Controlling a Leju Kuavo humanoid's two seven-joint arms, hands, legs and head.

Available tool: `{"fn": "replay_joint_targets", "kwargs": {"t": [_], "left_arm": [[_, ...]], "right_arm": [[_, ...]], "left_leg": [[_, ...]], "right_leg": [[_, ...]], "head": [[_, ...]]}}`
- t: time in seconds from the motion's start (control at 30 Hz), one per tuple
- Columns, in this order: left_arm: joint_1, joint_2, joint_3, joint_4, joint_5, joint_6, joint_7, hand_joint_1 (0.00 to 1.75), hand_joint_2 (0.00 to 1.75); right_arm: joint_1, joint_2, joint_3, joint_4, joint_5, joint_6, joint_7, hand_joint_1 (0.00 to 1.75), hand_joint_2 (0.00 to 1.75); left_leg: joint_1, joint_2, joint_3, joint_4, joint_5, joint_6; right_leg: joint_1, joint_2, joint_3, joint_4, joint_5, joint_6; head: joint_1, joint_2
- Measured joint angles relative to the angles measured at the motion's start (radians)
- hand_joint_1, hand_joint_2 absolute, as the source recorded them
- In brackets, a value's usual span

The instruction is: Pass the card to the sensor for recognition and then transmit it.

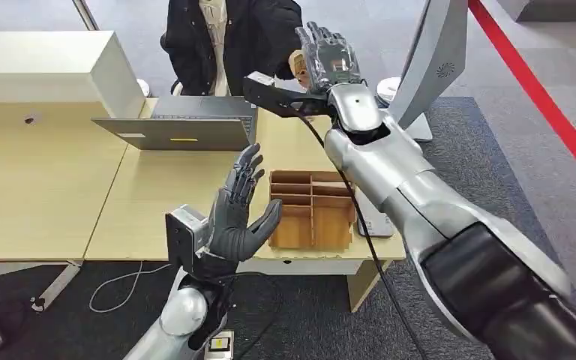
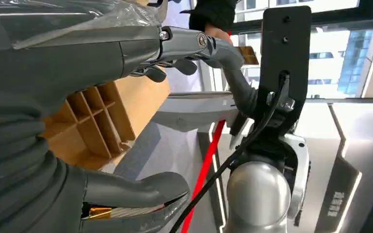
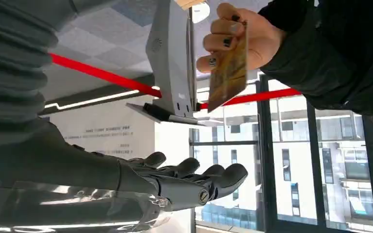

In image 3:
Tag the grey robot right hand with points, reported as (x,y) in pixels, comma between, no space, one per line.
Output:
(61,180)

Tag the person's hand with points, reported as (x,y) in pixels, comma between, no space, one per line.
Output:
(263,38)

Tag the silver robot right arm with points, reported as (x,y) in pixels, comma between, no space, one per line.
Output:
(9,64)

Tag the white round base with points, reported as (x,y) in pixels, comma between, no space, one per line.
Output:
(200,12)

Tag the person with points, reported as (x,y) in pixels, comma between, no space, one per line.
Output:
(341,48)

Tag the grey standing monitor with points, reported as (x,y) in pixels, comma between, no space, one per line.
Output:
(170,64)

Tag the red barrier tape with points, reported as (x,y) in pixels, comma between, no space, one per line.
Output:
(109,76)

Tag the black window frame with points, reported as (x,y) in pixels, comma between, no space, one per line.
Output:
(265,160)

